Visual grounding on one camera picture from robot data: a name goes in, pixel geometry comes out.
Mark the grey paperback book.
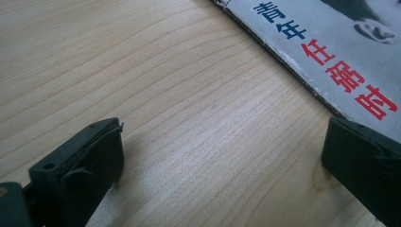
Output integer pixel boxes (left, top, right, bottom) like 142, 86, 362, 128
211, 0, 401, 144

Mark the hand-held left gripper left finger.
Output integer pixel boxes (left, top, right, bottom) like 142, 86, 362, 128
27, 116, 125, 227

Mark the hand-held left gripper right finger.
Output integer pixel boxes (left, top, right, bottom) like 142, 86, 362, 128
321, 116, 401, 227

